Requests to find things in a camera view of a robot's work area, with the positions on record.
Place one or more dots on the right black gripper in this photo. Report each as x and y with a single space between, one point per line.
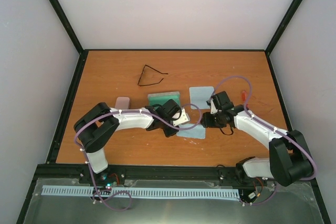
207 122

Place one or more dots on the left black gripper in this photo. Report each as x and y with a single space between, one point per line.
168 133

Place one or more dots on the light blue cloth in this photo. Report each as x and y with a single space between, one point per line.
197 132
200 95

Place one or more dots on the orange lens clear sunglasses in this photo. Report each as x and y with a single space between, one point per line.
244 96

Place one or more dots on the grey glasses case teal lining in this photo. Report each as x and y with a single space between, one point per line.
162 97

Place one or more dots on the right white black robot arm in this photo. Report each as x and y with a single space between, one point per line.
289 159

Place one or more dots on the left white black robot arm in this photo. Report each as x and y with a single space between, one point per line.
96 127

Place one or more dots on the pink glasses case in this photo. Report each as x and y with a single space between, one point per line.
122 103

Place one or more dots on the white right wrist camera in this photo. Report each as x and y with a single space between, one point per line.
213 109

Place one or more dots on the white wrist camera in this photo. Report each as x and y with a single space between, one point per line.
213 109
180 117

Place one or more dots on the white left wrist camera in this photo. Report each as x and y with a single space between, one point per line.
180 117

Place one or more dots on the black frame glasses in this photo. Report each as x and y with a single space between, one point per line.
150 76

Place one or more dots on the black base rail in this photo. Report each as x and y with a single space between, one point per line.
220 175

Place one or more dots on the black cage frame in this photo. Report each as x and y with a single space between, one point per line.
65 171

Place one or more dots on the light blue slotted cable duct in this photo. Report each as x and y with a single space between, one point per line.
143 193

